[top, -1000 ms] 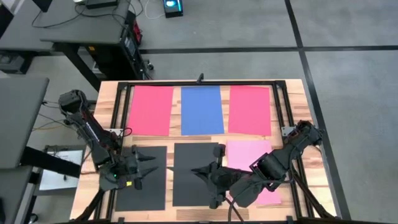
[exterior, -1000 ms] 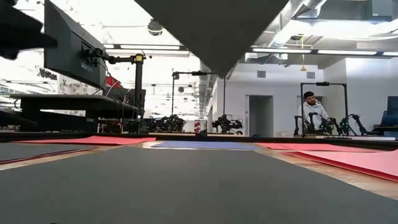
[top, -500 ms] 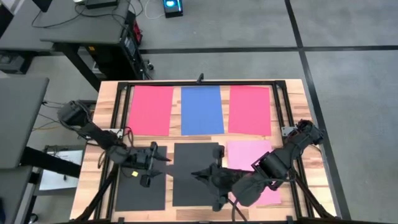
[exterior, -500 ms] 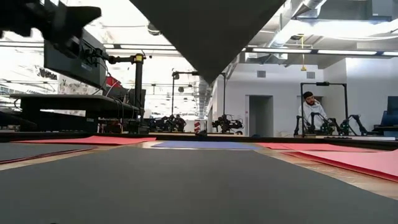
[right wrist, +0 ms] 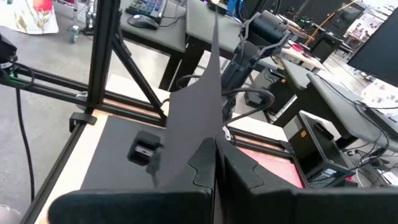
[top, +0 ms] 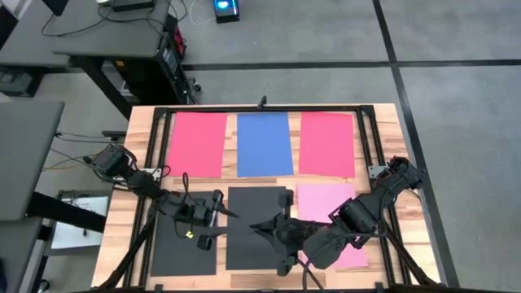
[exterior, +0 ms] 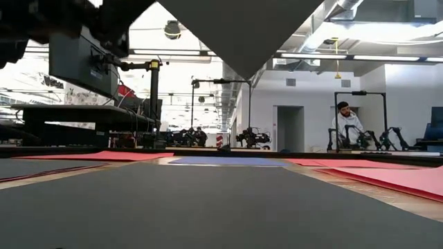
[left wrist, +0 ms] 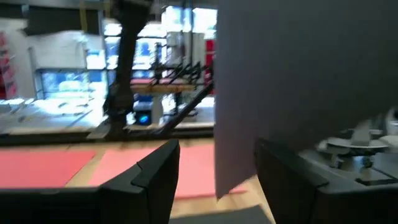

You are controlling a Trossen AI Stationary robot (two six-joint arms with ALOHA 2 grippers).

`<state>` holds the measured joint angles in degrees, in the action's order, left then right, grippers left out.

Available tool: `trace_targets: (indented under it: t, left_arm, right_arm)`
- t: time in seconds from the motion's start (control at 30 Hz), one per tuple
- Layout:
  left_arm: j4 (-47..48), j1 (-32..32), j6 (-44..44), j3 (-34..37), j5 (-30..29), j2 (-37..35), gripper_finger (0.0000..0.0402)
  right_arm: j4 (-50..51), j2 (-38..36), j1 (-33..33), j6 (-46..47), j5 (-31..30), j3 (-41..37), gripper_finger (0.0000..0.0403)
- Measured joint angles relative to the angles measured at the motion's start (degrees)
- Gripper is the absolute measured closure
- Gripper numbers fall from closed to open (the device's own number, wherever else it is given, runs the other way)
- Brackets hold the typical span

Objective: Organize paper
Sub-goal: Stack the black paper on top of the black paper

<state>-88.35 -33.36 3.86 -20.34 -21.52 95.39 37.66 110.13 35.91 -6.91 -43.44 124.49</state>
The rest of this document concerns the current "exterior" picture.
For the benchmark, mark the red paper sheet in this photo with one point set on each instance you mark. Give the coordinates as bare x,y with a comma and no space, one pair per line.
104,156
363,163

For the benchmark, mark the pink paper sheet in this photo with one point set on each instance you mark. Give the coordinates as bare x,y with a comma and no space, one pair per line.
408,180

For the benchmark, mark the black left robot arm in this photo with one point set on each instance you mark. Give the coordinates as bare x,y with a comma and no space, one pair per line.
52,20

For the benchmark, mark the black background robot arm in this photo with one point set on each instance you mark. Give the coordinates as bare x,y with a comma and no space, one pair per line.
367,136
394,133

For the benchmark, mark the person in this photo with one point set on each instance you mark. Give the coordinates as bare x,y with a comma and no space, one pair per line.
347,122
200,136

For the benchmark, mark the black background robot arms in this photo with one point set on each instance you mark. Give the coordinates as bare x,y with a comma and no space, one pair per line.
181,136
252,137

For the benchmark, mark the blue paper sheet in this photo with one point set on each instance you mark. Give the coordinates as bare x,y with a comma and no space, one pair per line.
232,160

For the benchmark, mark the grey door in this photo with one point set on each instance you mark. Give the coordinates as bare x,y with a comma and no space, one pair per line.
290,129

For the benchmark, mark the long ceiling light panel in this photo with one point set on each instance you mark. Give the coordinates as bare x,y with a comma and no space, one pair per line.
384,58
166,52
212,53
311,55
434,59

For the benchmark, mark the black computer tower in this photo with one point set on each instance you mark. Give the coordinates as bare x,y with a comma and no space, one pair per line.
143,109

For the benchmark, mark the red box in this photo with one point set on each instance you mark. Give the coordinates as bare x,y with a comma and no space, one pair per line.
125,91

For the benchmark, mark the black dome ceiling device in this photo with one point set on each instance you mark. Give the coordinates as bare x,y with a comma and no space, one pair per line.
172,29

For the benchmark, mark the yellow hanging ceiling pendant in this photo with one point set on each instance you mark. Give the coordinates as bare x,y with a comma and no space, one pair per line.
337,75

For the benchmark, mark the standing desk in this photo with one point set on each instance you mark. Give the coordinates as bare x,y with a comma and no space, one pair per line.
86,112

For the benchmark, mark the black computer monitor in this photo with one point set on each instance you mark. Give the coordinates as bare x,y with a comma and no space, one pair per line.
79,65

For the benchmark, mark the light background work table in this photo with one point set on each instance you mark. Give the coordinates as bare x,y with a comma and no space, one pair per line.
415,152

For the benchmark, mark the blue chair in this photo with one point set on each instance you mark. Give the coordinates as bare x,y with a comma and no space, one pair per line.
434,131

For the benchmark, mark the red white striped post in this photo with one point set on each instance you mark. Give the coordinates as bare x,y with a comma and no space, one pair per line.
219,140

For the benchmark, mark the small black frame mount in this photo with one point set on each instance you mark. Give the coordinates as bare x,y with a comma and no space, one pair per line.
225,147

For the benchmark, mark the black background gantry frame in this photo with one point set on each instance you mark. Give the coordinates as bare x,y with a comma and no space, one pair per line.
221,81
360,93

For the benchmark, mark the grey wall vent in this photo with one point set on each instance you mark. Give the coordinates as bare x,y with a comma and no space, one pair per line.
346,83
291,82

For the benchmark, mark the black table frame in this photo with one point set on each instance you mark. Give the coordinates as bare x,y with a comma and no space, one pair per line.
398,157

